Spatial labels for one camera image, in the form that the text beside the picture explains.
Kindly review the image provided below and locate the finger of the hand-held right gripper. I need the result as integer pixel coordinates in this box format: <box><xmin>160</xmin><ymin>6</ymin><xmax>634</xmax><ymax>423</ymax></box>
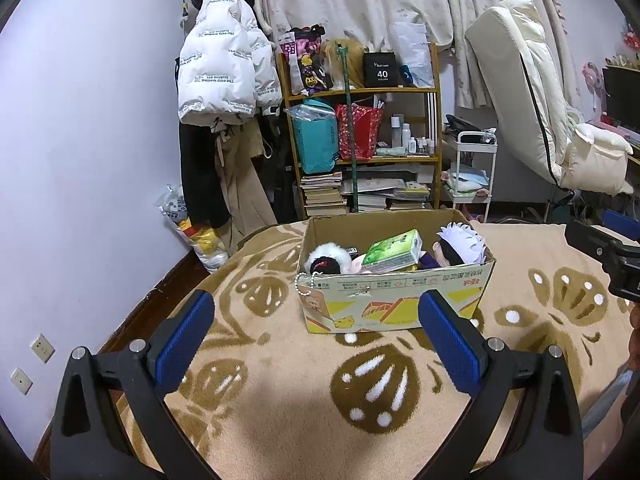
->
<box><xmin>565</xmin><ymin>220</ymin><xmax>640</xmax><ymax>274</ymax></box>
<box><xmin>602</xmin><ymin>209</ymin><xmax>640</xmax><ymax>243</ymax></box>

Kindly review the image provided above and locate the white-haired plush doll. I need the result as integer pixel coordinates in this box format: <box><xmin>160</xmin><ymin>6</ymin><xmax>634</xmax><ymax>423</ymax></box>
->
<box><xmin>420</xmin><ymin>222</ymin><xmax>487</xmax><ymax>268</ymax></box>

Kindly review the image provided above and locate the blonde wig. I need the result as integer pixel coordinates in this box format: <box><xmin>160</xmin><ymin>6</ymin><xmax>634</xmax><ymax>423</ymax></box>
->
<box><xmin>322</xmin><ymin>40</ymin><xmax>368</xmax><ymax>88</ymax></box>

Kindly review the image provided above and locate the teal bag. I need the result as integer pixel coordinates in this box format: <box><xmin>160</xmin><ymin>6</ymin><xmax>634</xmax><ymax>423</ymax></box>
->
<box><xmin>291</xmin><ymin>100</ymin><xmax>338</xmax><ymax>175</ymax></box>

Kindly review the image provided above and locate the black monitor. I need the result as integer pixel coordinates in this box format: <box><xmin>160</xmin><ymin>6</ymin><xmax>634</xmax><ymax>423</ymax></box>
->
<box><xmin>602</xmin><ymin>65</ymin><xmax>640</xmax><ymax>133</ymax></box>

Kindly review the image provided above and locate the black box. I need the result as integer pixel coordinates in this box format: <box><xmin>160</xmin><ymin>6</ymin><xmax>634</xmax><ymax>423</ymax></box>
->
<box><xmin>362</xmin><ymin>51</ymin><xmax>403</xmax><ymax>88</ymax></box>

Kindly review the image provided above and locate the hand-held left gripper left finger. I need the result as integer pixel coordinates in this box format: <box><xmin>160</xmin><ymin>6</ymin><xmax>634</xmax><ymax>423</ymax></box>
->
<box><xmin>49</xmin><ymin>289</ymin><xmax>216</xmax><ymax>480</ymax></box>

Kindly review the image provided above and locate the white trolley cart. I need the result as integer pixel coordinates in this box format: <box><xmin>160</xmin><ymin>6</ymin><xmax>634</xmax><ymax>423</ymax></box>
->
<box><xmin>440</xmin><ymin>130</ymin><xmax>498</xmax><ymax>223</ymax></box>

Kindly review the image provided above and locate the pink fan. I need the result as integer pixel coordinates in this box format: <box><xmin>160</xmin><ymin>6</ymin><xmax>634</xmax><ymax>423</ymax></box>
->
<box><xmin>581</xmin><ymin>62</ymin><xmax>607</xmax><ymax>123</ymax></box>

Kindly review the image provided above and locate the white wall socket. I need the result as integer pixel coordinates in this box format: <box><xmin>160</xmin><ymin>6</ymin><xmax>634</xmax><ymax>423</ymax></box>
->
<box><xmin>11</xmin><ymin>367</ymin><xmax>33</xmax><ymax>396</ymax></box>
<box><xmin>30</xmin><ymin>332</ymin><xmax>56</xmax><ymax>363</ymax></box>

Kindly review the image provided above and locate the wooden shelf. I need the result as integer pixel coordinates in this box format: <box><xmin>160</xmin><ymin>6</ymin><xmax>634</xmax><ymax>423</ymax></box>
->
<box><xmin>276</xmin><ymin>42</ymin><xmax>443</xmax><ymax>218</ymax></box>

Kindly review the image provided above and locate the purple printed bag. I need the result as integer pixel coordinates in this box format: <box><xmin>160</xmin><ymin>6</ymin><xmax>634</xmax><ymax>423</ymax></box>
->
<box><xmin>279</xmin><ymin>24</ymin><xmax>328</xmax><ymax>95</ymax></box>

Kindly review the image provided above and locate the white puffer jacket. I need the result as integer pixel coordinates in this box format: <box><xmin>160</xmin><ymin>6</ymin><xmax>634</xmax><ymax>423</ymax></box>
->
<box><xmin>178</xmin><ymin>0</ymin><xmax>283</xmax><ymax>127</ymax></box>

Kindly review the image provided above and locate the printed cardboard box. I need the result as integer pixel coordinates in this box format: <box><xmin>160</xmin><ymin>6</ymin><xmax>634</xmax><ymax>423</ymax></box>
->
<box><xmin>295</xmin><ymin>208</ymin><xmax>497</xmax><ymax>335</ymax></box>

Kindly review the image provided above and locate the green pole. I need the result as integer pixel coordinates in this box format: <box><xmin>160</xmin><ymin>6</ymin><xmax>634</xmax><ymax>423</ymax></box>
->
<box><xmin>336</xmin><ymin>45</ymin><xmax>361</xmax><ymax>216</ymax></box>

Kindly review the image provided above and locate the row of cosmetic bottles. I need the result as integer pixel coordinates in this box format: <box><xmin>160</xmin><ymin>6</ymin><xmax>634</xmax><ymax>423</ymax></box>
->
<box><xmin>390</xmin><ymin>114</ymin><xmax>438</xmax><ymax>157</ymax></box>

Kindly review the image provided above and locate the stack of old books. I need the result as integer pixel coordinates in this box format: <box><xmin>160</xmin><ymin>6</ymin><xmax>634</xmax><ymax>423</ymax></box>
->
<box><xmin>300</xmin><ymin>172</ymin><xmax>348</xmax><ymax>220</ymax></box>

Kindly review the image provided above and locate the black coat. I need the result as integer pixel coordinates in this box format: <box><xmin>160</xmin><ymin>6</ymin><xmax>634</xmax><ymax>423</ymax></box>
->
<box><xmin>180</xmin><ymin>122</ymin><xmax>231</xmax><ymax>228</ymax></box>

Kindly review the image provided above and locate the blue folded cloth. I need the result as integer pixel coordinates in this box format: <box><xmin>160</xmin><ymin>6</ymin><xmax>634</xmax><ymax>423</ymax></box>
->
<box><xmin>447</xmin><ymin>167</ymin><xmax>490</xmax><ymax>191</ymax></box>

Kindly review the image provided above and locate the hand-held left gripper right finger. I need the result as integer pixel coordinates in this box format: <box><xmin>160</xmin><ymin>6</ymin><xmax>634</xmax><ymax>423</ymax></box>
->
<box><xmin>417</xmin><ymin>289</ymin><xmax>585</xmax><ymax>480</ymax></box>

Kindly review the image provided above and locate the yellow and white plastic bag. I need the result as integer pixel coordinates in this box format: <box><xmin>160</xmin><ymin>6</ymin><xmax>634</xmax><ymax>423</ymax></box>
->
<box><xmin>175</xmin><ymin>217</ymin><xmax>231</xmax><ymax>273</ymax></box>

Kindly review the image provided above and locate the cream recliner chair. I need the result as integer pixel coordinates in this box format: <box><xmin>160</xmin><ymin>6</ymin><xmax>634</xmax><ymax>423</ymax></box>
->
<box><xmin>465</xmin><ymin>0</ymin><xmax>635</xmax><ymax>198</ymax></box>

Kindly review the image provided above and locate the red patterned bag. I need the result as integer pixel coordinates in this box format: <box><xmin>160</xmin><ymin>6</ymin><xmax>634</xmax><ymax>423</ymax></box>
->
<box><xmin>335</xmin><ymin>104</ymin><xmax>385</xmax><ymax>161</ymax></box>

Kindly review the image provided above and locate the green tissue pack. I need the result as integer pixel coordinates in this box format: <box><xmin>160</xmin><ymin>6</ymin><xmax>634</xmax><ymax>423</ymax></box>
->
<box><xmin>361</xmin><ymin>230</ymin><xmax>423</xmax><ymax>268</ymax></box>

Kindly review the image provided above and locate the white fluffy plush toy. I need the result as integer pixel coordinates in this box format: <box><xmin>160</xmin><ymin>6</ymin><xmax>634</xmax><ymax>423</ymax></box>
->
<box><xmin>304</xmin><ymin>242</ymin><xmax>351</xmax><ymax>276</ymax></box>

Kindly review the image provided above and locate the pile of magazines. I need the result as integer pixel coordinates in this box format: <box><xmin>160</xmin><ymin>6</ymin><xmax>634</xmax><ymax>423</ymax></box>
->
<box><xmin>342</xmin><ymin>175</ymin><xmax>432</xmax><ymax>212</ymax></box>

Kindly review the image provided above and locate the white printed plastic bag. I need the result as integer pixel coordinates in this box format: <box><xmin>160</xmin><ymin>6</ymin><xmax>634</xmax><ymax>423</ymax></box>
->
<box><xmin>155</xmin><ymin>185</ymin><xmax>191</xmax><ymax>226</ymax></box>

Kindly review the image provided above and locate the black bag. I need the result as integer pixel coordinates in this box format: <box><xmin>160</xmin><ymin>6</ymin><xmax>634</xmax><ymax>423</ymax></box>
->
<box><xmin>445</xmin><ymin>114</ymin><xmax>488</xmax><ymax>135</ymax></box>

